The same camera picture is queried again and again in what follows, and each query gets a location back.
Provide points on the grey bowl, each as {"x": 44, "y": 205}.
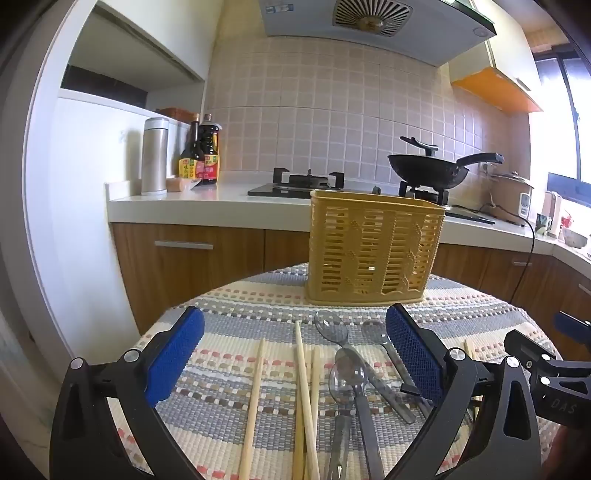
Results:
{"x": 575, "y": 236}

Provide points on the steel thermos flask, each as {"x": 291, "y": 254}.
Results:
{"x": 154, "y": 157}

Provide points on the white wall cabinet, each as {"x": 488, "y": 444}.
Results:
{"x": 143, "y": 37}

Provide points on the dark mug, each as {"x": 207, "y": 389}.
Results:
{"x": 543, "y": 225}

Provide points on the white range hood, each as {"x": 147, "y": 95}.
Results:
{"x": 369, "y": 32}

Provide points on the orange-bottomed wall cabinet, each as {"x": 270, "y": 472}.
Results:
{"x": 498, "y": 87}

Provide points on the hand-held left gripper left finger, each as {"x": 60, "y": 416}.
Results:
{"x": 178, "y": 355}

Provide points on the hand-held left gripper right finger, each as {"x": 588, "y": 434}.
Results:
{"x": 413, "y": 355}

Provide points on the black wok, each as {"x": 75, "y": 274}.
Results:
{"x": 427, "y": 170}

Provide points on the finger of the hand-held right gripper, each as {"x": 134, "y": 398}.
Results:
{"x": 526, "y": 346}
{"x": 572, "y": 325}

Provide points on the slim dark sauce bottle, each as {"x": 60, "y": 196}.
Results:
{"x": 188, "y": 159}

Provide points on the small white device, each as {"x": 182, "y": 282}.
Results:
{"x": 525, "y": 204}

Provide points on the yellow plastic utensil basket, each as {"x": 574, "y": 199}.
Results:
{"x": 374, "y": 251}

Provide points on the dark framed window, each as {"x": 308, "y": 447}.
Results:
{"x": 570, "y": 115}

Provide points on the striped woven table mat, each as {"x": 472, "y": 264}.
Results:
{"x": 221, "y": 369}

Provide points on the black gas stove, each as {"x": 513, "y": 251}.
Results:
{"x": 295, "y": 187}

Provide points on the wide dark sauce bottle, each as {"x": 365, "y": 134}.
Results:
{"x": 209, "y": 152}

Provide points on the wall power outlet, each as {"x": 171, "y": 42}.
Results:
{"x": 485, "y": 168}

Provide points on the rice cooker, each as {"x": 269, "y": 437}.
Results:
{"x": 510, "y": 194}

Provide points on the wooden chopstick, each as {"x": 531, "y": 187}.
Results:
{"x": 252, "y": 406}
{"x": 313, "y": 392}
{"x": 304, "y": 397}

